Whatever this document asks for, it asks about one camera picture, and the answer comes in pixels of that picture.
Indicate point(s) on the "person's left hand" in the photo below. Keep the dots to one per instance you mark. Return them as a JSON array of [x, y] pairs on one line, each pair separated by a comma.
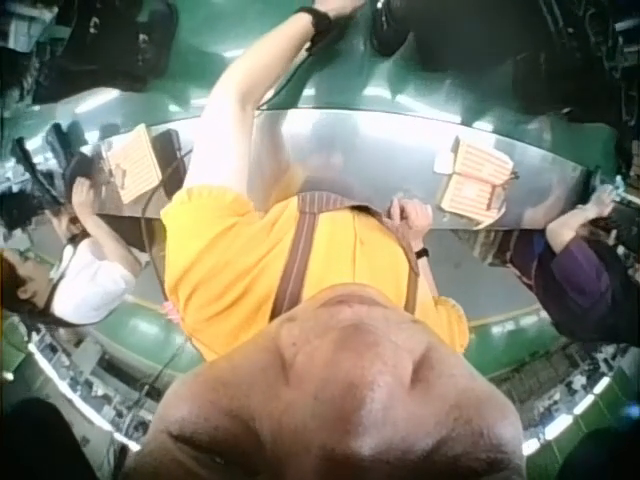
[[342, 7]]

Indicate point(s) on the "person's right hand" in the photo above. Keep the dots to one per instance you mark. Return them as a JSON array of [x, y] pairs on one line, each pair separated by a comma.
[[412, 220]]

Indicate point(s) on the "black wrist band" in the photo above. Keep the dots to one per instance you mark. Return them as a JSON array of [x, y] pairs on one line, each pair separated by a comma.
[[421, 253], [316, 22]]

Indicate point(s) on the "white tape piece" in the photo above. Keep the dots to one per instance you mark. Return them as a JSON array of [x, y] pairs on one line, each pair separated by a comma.
[[444, 161]]

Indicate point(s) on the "stack of orange sticker sheets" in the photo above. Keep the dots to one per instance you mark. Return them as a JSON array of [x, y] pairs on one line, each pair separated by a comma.
[[475, 182], [134, 162]]

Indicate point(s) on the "black tall leather boot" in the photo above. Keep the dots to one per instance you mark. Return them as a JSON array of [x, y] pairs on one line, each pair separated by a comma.
[[115, 45], [425, 30]]

